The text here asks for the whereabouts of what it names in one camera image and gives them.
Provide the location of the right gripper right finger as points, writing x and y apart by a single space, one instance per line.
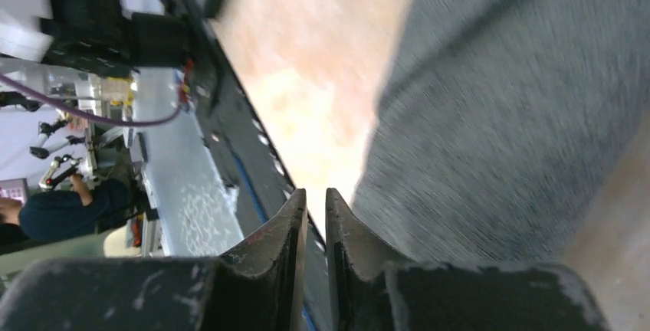
375 287

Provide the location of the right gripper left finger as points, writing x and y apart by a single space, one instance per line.
255 285

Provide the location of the grey cloth napkin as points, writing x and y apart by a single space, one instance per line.
500 121

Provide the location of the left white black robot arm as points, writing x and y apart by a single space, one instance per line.
94 36

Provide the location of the seated person dark shirt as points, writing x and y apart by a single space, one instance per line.
60 215

